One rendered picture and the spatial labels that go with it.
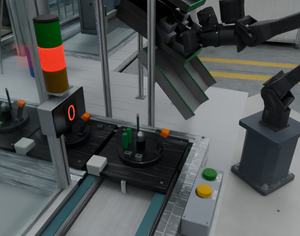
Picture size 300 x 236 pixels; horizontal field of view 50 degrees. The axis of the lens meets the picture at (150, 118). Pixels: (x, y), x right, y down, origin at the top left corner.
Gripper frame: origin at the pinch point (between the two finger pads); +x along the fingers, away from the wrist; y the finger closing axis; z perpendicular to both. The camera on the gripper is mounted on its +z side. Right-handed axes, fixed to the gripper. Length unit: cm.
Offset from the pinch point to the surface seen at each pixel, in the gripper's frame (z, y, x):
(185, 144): -31.3, 12.5, -3.0
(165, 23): 5.3, 3.3, 6.0
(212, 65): -72, -263, 149
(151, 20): 7.1, 10.8, 5.5
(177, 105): -21.8, 4.1, 4.5
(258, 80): -88, -260, 88
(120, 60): -17, -45, 81
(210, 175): -35.0, 20.2, -16.1
